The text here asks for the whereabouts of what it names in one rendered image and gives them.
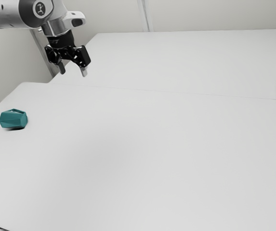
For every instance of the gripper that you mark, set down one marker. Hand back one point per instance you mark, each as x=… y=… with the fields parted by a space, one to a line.
x=60 y=39

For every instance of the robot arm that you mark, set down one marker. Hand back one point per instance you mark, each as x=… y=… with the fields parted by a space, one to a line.
x=19 y=12

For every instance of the teal faceted mug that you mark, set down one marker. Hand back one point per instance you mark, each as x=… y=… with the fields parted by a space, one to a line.
x=13 y=119

